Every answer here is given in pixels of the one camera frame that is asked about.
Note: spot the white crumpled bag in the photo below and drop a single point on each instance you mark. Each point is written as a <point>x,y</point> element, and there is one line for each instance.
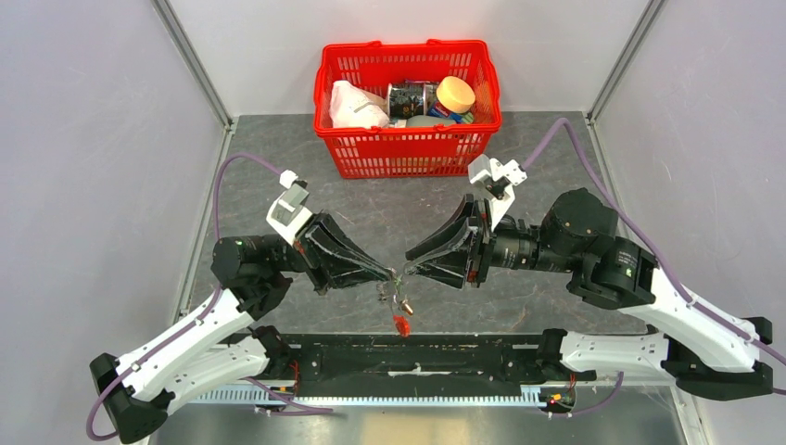
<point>352,107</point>

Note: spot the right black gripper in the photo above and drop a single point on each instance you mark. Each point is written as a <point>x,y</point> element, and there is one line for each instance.
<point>460,247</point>

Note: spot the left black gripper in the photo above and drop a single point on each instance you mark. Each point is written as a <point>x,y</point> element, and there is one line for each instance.
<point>320,241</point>

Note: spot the left aluminium corner post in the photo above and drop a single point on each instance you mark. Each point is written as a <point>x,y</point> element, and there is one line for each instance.
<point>188,53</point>

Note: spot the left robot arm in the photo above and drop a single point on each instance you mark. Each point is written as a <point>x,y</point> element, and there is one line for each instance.
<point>139,390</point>

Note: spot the blue snack packet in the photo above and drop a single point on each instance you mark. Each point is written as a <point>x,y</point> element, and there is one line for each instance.
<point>438,110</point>

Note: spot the right aluminium corner post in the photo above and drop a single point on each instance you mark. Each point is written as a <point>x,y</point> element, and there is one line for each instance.
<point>630,49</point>

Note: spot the black printed can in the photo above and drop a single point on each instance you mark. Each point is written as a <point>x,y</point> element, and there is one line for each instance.
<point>407,100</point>

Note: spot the aluminium corner post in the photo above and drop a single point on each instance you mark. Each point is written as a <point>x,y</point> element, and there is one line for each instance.
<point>188,53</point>
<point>630,49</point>

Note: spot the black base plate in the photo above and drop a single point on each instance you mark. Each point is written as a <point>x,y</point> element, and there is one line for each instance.
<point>350,365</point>

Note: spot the keyring with red fob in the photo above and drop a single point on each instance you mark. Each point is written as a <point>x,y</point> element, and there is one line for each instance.
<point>400,307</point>

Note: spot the red plastic shopping basket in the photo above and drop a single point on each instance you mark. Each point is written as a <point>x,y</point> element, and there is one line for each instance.
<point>360,153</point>

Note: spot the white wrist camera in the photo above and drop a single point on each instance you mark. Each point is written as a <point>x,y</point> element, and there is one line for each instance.
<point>288,213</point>
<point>497,181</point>

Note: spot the grey round lid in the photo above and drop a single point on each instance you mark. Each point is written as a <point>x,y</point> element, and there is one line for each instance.
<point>422,121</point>

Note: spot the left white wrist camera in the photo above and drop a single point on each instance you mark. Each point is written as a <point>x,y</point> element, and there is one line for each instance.
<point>288,213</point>

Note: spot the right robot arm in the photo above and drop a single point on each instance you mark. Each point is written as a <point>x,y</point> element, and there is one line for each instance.
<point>709,355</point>

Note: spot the slotted cable duct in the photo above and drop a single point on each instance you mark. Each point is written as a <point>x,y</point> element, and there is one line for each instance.
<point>247,394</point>

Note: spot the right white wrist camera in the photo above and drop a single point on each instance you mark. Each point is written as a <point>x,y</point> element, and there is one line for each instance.
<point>497,181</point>

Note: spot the green capped key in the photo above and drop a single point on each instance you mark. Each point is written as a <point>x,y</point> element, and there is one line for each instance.
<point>398,282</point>

